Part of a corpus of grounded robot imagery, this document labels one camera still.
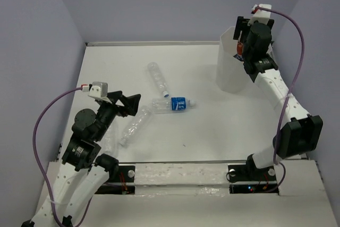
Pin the clear bottle near left arm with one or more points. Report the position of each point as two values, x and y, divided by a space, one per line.
135 126

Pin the orange juice bottle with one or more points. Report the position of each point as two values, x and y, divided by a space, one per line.
238 57

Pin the blue label water bottle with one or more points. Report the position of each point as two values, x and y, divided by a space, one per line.
172 105

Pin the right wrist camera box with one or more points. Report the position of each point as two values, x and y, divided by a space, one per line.
258 15

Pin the white octagonal plastic bin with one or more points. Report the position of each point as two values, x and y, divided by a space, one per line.
230 74

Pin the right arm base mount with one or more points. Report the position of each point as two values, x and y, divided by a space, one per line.
241 182

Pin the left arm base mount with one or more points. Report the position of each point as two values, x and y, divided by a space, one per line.
121 183

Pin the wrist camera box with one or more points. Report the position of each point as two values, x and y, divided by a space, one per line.
98 90
258 15

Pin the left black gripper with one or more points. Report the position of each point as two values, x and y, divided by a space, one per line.
131 102

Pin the metal rail front edge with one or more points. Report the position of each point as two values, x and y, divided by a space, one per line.
239 161

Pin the clear bottle blue-white cap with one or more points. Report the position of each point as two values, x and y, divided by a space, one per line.
158 78

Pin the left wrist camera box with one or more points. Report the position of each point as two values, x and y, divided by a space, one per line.
98 90

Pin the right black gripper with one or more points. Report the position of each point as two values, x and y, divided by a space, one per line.
242 25

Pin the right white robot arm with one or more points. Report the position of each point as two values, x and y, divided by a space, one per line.
298 131

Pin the red cap small bottle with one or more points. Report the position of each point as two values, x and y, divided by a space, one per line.
239 48

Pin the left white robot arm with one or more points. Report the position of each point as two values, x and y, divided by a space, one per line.
83 169

